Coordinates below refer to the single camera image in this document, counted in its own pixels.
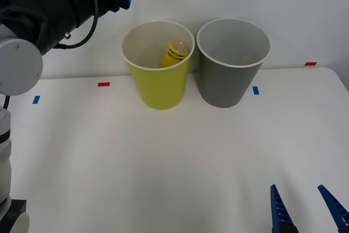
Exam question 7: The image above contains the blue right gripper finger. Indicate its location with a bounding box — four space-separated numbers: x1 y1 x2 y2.
269 184 299 233
317 184 349 233

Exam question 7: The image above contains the yellow label plastic bottle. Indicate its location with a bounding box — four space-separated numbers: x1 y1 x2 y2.
160 39 191 69

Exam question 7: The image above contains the yellow-green plastic bin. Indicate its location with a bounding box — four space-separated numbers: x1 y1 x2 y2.
121 20 196 111

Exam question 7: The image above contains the grey plastic bin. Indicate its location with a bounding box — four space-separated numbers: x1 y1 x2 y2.
196 17 272 109

